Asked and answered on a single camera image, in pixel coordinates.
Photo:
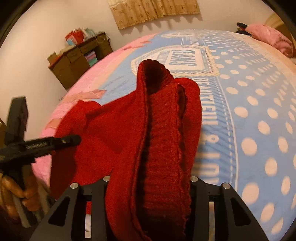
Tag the stack of colourful books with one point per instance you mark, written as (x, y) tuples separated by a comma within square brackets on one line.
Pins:
[(91, 58)]

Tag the pink quilted pillow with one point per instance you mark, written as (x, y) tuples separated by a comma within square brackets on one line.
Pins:
[(272, 37)]

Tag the cream brown headboard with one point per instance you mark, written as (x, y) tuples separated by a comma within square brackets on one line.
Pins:
[(276, 22)]

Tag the red gift bag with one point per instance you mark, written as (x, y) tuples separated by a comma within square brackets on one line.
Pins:
[(75, 37)]

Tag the dark item behind pillow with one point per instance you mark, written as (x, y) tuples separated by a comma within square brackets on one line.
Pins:
[(242, 29)]

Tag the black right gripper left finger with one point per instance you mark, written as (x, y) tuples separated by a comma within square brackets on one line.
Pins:
[(66, 218)]

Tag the pink patterned blanket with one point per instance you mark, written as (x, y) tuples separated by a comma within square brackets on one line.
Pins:
[(87, 92)]

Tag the red knitted sweater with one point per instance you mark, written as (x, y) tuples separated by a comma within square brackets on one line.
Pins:
[(146, 142)]

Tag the beige patterned curtain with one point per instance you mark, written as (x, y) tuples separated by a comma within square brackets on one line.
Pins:
[(128, 13)]

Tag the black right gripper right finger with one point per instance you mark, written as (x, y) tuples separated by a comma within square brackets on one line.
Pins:
[(232, 218)]

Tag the person's left hand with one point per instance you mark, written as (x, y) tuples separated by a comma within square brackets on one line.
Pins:
[(30, 196)]

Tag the brown wooden desk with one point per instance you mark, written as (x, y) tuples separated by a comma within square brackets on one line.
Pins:
[(72, 64)]

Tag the blue polka dot bedsheet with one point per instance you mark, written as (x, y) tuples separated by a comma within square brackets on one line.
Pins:
[(248, 113)]

